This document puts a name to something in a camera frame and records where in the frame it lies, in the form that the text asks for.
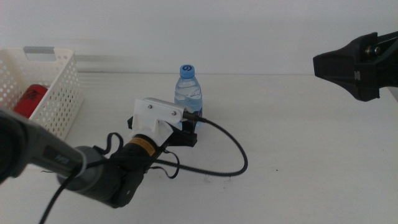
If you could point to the short black thread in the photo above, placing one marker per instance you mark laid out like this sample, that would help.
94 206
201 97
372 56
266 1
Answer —
49 171

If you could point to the red can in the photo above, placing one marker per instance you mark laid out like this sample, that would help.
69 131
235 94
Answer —
29 99

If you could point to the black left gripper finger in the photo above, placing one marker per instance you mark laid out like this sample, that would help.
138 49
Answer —
189 127

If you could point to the clear water bottle blue cap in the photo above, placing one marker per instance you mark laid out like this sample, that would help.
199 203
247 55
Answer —
188 90

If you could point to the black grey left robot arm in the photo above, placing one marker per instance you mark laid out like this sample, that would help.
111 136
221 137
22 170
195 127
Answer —
93 180

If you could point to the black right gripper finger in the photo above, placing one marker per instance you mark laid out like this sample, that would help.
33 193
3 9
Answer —
345 65

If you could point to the white perforated plastic basket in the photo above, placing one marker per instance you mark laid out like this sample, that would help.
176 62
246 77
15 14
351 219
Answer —
59 102

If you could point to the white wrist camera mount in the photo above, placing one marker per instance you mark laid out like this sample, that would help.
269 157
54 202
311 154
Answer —
155 112

